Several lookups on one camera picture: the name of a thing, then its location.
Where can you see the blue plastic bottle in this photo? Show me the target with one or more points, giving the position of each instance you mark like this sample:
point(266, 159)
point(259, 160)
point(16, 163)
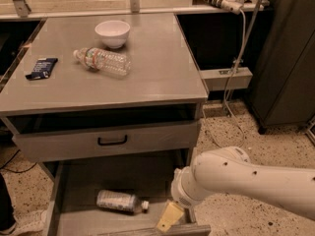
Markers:
point(121, 201)

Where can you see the dark blue snack packet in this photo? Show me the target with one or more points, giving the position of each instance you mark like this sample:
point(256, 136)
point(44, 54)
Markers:
point(42, 69)

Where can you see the grey drawer cabinet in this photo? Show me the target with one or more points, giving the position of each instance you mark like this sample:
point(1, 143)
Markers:
point(163, 85)

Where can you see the black drawer handle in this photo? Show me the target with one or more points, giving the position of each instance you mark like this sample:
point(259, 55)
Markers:
point(107, 143)

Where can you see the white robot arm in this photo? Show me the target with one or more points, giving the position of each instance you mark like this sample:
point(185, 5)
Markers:
point(228, 170)

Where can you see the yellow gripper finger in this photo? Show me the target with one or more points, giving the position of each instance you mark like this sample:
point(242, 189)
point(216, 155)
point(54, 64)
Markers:
point(170, 215)

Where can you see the white shoe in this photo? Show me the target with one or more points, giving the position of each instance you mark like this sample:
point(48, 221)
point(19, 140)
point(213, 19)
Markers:
point(17, 225)

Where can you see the clear water bottle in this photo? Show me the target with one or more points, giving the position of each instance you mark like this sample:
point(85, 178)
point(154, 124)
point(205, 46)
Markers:
point(100, 60)

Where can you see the open grey lower drawer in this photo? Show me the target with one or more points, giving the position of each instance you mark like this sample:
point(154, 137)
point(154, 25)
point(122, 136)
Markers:
point(73, 211)

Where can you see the grey metal bracket block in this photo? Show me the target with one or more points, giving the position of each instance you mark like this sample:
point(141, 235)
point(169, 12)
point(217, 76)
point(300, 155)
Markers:
point(221, 79)

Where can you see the closed grey upper drawer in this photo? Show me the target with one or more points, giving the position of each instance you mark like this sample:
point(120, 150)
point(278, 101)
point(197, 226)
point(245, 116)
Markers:
point(55, 146)

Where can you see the white bowl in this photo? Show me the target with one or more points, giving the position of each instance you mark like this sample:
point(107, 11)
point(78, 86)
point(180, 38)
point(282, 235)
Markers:
point(113, 33)

